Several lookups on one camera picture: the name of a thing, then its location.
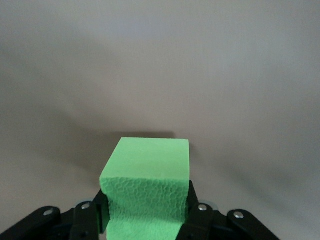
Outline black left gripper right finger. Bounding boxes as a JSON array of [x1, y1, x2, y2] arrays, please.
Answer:
[[176, 179, 282, 240]]

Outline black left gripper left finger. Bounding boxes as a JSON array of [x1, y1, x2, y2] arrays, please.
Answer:
[[0, 188, 111, 240]]

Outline green foam cube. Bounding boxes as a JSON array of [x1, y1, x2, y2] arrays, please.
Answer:
[[99, 137, 191, 240]]

